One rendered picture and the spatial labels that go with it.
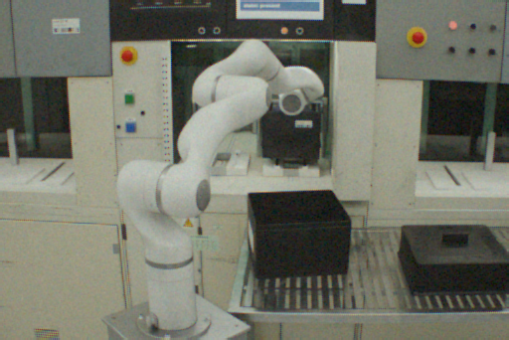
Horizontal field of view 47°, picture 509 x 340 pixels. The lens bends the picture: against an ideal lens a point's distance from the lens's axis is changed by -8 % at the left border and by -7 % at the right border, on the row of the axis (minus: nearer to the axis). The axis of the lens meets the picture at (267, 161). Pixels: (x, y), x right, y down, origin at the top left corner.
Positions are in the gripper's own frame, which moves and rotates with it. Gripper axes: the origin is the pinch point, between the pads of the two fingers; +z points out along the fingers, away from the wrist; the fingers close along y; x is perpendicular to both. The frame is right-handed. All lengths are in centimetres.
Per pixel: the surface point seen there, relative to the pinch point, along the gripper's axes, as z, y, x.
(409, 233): -61, 37, -33
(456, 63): -31, 55, 16
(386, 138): -30.2, 32.0, -11.4
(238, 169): -10.6, -19.7, -29.9
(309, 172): -10.6, 6.9, -30.5
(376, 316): -93, 24, -43
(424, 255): -77, 38, -32
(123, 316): -98, -42, -42
